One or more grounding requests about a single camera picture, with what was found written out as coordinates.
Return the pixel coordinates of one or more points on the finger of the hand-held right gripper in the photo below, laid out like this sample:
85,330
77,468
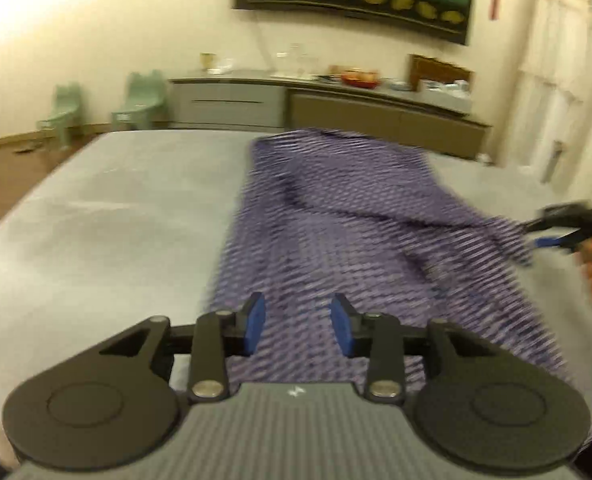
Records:
551,242
561,215

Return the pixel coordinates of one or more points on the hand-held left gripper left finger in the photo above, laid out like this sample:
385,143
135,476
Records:
256,321

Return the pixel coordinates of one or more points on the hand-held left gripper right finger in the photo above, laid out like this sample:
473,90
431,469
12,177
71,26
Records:
342,327

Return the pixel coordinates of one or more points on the blue plaid shirt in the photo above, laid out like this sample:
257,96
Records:
336,220

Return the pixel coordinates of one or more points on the white curtain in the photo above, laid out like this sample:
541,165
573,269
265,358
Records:
561,60

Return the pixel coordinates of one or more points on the white storage box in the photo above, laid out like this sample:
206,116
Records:
446,92

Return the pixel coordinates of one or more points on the grey brown sideboard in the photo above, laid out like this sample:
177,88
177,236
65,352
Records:
326,110

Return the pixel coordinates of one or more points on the red fruit bowl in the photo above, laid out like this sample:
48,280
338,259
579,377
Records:
360,79

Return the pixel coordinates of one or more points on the large green plastic chair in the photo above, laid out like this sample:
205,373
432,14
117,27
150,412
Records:
140,102

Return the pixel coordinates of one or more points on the white tissue pack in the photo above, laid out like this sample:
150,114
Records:
223,66

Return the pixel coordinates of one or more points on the clear glass set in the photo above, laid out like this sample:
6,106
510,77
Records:
296,62

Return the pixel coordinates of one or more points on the yellow cup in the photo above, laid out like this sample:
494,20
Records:
206,61

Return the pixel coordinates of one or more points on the small green plastic chair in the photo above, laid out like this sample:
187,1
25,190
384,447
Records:
63,115

